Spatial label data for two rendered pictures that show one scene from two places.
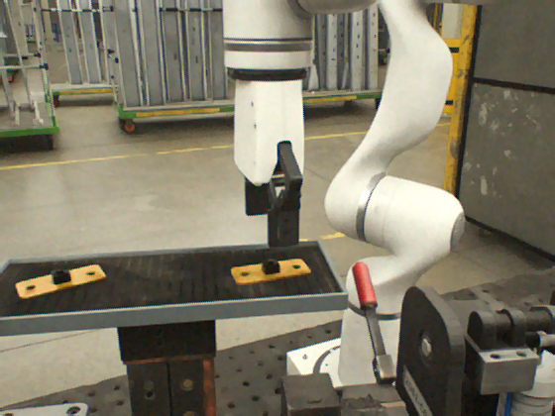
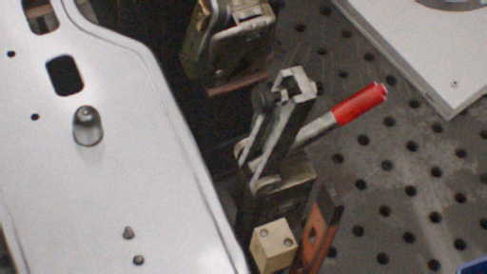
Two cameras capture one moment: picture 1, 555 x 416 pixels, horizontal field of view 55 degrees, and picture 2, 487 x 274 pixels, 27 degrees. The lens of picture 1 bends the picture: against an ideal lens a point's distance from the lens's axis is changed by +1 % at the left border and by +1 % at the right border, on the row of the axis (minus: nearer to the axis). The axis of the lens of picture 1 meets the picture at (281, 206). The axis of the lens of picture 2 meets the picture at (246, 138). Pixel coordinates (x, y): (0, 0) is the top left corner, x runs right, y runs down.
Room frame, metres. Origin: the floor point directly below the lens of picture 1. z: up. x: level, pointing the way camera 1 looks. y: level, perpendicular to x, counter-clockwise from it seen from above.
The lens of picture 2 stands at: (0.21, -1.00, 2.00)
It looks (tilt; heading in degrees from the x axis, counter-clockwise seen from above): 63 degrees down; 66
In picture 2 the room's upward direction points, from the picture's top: 11 degrees clockwise
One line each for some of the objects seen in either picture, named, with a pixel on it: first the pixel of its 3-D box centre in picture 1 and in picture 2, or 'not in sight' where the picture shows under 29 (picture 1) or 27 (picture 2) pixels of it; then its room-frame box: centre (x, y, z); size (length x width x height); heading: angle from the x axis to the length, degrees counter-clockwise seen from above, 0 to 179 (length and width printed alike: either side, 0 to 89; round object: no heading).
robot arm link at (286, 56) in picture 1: (268, 54); not in sight; (0.53, 0.01, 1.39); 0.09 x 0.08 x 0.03; 18
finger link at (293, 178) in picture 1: (283, 163); not in sight; (0.48, 0.00, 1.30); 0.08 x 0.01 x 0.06; 18
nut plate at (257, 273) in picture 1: (271, 267); not in sight; (0.53, 0.01, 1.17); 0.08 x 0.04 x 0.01; 107
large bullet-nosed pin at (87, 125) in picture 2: not in sight; (87, 125); (0.26, -0.49, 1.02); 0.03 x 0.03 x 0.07
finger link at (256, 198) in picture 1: (256, 183); not in sight; (0.58, 0.03, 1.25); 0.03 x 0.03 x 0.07; 18
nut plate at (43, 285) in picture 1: (60, 277); not in sight; (0.50, 0.23, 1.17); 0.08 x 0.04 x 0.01; 122
